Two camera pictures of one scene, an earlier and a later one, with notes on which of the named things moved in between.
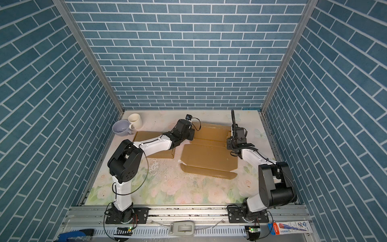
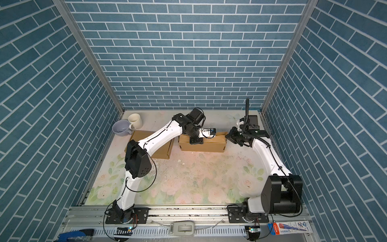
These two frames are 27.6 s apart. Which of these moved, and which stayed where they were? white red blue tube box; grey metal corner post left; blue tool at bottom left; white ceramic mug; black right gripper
Moved: black right gripper
Stayed: grey metal corner post left; blue tool at bottom left; white red blue tube box; white ceramic mug
